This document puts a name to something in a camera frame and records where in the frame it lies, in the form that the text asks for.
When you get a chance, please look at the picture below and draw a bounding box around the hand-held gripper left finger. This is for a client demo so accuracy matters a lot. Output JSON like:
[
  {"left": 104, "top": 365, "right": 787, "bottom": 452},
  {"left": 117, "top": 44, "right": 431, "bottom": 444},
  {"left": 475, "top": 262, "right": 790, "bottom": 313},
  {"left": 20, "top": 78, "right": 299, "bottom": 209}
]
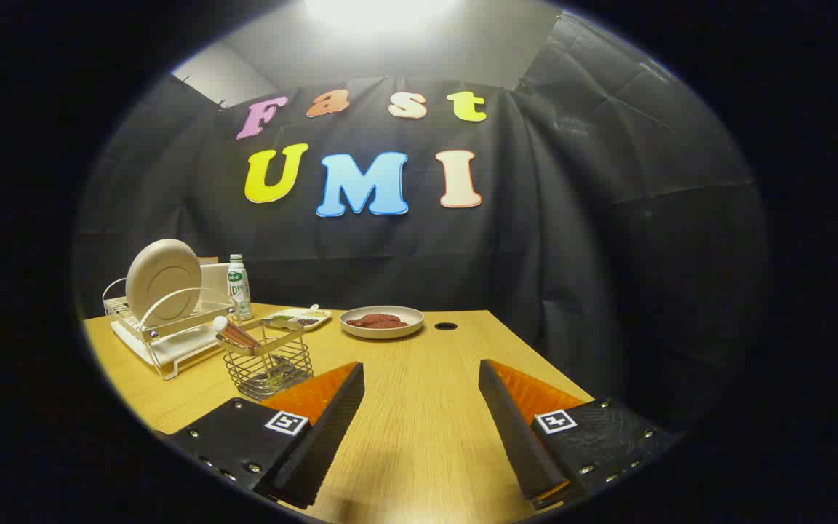
[{"left": 164, "top": 362, "right": 365, "bottom": 510}]

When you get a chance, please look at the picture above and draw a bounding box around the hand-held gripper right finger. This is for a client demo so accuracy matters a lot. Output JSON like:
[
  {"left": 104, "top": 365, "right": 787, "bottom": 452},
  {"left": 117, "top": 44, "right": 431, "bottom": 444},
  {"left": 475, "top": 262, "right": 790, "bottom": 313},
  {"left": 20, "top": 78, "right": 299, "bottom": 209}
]
[{"left": 479, "top": 359, "right": 682, "bottom": 510}]

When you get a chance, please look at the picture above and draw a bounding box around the metal wire basket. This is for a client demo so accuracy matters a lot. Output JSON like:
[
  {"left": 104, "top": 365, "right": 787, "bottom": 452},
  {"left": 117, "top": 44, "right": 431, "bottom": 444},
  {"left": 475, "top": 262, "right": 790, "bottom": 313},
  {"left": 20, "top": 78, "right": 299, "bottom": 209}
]
[{"left": 217, "top": 320, "right": 314, "bottom": 402}]

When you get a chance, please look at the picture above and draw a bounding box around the striped handle spoon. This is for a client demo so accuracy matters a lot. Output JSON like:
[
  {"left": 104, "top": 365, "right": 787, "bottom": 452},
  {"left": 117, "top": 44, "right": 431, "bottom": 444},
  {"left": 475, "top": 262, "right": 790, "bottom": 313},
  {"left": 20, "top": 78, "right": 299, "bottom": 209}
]
[{"left": 213, "top": 316, "right": 296, "bottom": 386}]

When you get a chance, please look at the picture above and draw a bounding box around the white wire dish rack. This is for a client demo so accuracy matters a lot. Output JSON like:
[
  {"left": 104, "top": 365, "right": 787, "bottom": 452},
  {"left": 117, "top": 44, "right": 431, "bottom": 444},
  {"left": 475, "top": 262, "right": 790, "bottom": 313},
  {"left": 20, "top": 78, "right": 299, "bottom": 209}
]
[{"left": 102, "top": 277, "right": 242, "bottom": 381}]

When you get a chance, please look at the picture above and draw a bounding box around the beige plate with patties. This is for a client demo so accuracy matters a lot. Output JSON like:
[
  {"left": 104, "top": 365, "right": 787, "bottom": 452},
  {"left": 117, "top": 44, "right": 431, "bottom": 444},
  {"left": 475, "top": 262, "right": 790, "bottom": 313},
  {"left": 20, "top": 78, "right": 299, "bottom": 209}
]
[{"left": 339, "top": 306, "right": 425, "bottom": 340}]

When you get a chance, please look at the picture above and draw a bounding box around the white divided bean dish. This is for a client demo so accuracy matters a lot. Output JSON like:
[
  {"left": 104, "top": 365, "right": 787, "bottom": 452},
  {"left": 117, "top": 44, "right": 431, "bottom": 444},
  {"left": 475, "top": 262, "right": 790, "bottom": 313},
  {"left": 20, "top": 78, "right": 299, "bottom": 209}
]
[{"left": 261, "top": 305, "right": 332, "bottom": 332}]

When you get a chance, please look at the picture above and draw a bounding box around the white plastic drink bottle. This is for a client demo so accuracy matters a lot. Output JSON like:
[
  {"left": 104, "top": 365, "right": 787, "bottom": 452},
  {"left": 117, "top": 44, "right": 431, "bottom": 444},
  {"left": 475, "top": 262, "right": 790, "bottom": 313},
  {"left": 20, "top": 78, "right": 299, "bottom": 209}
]
[{"left": 227, "top": 254, "right": 253, "bottom": 321}]

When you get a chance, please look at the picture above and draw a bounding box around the black backdrop cloth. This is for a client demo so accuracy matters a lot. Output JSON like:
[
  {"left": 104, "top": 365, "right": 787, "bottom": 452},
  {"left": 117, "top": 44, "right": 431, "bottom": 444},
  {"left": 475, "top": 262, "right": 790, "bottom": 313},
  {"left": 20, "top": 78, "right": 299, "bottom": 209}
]
[{"left": 73, "top": 11, "right": 769, "bottom": 437}]

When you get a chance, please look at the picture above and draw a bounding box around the white toaster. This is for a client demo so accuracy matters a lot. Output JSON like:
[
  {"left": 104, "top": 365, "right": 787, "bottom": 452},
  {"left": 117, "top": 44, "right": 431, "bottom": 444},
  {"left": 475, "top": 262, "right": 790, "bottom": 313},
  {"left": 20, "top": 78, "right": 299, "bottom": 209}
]
[{"left": 197, "top": 256, "right": 231, "bottom": 298}]

